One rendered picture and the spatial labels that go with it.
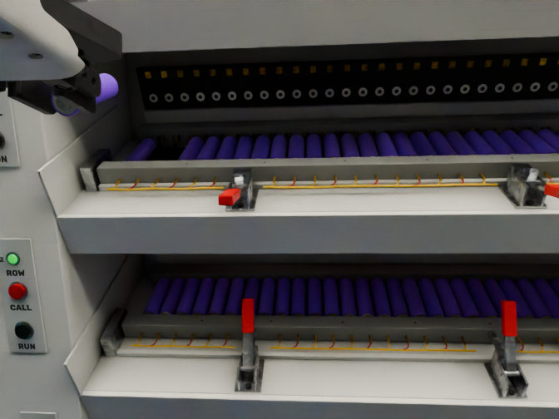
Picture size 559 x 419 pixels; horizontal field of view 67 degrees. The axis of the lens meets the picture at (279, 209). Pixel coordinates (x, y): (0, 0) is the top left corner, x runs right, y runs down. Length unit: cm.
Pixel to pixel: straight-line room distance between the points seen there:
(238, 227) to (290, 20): 19
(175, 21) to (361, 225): 25
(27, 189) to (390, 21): 37
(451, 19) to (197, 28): 22
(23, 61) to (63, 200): 27
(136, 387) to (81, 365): 6
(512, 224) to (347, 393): 23
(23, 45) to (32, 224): 30
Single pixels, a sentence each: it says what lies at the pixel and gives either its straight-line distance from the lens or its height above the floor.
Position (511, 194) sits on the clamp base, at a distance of 45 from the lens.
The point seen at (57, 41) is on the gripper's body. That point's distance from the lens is 20.
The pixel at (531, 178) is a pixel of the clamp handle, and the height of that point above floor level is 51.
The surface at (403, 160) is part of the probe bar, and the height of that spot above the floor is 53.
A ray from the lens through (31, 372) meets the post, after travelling 54.
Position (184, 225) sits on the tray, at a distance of 41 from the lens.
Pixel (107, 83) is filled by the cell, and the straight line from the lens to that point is 34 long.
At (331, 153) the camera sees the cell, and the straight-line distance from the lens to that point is 46.
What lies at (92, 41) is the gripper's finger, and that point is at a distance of 22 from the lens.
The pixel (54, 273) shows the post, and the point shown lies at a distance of 48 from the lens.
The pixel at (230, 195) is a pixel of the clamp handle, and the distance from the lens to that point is 33.
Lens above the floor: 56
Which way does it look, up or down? 11 degrees down
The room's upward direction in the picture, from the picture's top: 1 degrees counter-clockwise
